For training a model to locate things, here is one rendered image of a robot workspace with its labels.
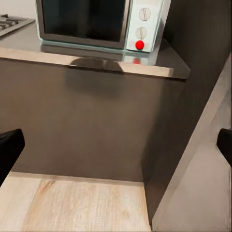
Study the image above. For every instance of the fridge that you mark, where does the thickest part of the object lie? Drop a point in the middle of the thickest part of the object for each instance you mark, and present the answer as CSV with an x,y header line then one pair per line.
x,y
190,189

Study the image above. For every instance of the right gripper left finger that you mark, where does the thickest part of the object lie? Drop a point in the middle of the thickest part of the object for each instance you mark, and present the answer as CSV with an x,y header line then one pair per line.
x,y
11,146

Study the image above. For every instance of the burner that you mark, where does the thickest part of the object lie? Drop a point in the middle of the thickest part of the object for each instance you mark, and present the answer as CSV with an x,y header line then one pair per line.
x,y
9,24

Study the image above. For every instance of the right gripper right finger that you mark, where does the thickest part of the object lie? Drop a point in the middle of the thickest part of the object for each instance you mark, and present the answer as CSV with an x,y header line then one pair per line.
x,y
224,143

